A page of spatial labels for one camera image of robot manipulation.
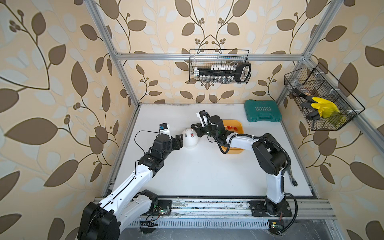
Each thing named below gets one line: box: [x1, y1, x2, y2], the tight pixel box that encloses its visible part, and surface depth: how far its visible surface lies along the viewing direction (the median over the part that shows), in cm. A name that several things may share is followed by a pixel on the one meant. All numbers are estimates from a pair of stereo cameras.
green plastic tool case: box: [243, 99, 282, 123], surface depth 114 cm
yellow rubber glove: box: [310, 96, 341, 119], surface depth 68 cm
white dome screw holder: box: [183, 128, 199, 149], surface depth 92 cm
